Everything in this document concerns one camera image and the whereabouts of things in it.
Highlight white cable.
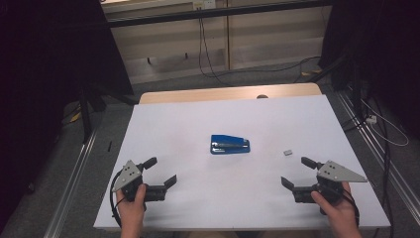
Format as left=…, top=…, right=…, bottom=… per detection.
left=360, top=98, right=410, bottom=148

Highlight aluminium floor rail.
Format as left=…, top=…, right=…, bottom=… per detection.
left=334, top=88, right=420, bottom=227
left=43, top=129, right=99, bottom=238

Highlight black floor cable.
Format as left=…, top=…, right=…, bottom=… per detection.
left=211, top=55, right=323, bottom=83

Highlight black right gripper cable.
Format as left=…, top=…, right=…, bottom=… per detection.
left=342, top=188, right=362, bottom=227

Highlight person's right hand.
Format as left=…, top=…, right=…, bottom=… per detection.
left=310, top=180, right=360, bottom=230

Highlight blue stapler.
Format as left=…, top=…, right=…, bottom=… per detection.
left=209, top=133, right=252, bottom=156

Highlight white wall socket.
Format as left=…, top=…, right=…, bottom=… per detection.
left=192, top=0, right=217, bottom=11

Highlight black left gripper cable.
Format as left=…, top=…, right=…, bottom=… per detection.
left=109, top=170, right=127, bottom=230

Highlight black hanging cables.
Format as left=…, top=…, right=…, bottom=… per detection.
left=197, top=7, right=233, bottom=87

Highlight black stand leg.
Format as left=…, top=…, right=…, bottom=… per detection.
left=309, top=54, right=349, bottom=84

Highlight black curtain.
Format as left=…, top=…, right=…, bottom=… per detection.
left=317, top=0, right=420, bottom=142
left=0, top=0, right=135, bottom=229

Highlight wooden table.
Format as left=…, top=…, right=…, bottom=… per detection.
left=138, top=82, right=323, bottom=106

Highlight black cable bundle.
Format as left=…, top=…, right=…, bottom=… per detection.
left=341, top=93, right=396, bottom=238

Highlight black metal stand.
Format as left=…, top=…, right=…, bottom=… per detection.
left=77, top=81, right=137, bottom=144

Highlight person's left hand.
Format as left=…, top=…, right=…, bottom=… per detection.
left=115, top=183, right=148, bottom=230

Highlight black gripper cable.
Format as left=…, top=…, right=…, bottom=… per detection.
left=109, top=170, right=127, bottom=230
left=342, top=188, right=362, bottom=227

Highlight black horizontal frame bar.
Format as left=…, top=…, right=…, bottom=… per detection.
left=106, top=0, right=334, bottom=30

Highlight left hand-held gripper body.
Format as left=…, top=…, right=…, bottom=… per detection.
left=111, top=160, right=167, bottom=203

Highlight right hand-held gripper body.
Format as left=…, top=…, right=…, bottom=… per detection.
left=291, top=160, right=368, bottom=216

